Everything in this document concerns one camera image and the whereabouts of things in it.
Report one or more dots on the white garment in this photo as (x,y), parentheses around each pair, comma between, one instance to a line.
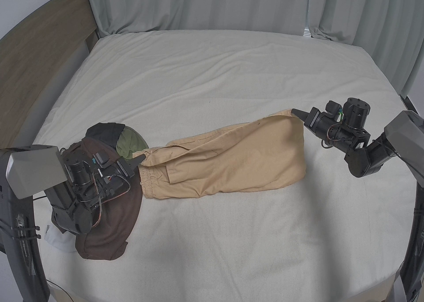
(59,242)

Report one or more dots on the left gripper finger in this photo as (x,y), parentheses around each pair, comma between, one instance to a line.
(137,161)

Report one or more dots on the bed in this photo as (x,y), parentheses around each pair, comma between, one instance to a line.
(232,72)

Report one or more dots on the black garment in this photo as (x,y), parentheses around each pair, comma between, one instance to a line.
(102,133)

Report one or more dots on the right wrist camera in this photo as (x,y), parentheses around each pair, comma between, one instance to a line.
(333,108)

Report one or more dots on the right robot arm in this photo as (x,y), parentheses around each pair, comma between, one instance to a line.
(404,138)

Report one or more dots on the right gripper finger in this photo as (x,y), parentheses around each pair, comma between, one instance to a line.
(303,115)

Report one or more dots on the brown garment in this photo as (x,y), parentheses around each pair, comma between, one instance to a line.
(112,227)

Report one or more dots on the green garment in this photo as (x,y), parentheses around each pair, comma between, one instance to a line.
(132,140)

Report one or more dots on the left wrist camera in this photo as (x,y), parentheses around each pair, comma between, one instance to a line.
(102,159)

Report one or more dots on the window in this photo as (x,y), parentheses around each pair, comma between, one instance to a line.
(306,32)

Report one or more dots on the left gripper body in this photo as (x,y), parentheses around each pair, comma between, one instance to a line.
(116,178)

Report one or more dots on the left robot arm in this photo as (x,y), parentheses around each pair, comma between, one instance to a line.
(33,171)

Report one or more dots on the beige shorts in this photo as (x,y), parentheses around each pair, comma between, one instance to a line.
(248,155)

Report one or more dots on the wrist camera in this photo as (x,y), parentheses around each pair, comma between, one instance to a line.
(333,108)
(102,159)

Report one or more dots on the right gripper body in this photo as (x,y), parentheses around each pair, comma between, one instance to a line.
(323,125)

